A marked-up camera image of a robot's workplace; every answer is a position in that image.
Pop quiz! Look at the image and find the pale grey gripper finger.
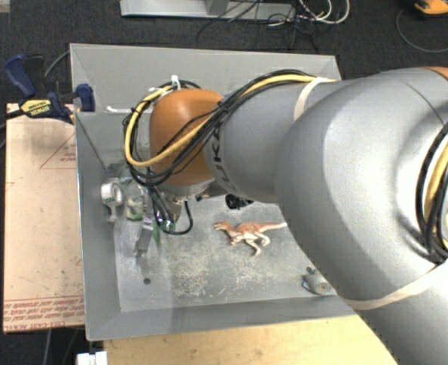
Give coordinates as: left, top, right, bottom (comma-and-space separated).
141, 224, 153, 253
133, 224, 146, 259

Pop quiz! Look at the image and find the clear plastic bottle, green label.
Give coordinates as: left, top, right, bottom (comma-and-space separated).
124, 180, 149, 222

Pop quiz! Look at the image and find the grey metal bin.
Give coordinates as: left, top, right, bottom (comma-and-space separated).
69, 43, 358, 342

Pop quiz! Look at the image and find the red-brown toy dinosaur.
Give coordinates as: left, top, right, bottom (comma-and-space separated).
212, 220, 288, 258

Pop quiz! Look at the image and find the brown cardboard board, red print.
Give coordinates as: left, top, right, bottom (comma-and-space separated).
2, 103, 86, 335

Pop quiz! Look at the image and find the small grey metal cylinder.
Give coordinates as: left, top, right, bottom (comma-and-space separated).
302, 267, 333, 296

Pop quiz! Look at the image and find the black cylinder on white bracket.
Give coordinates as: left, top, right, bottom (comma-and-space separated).
224, 192, 256, 211

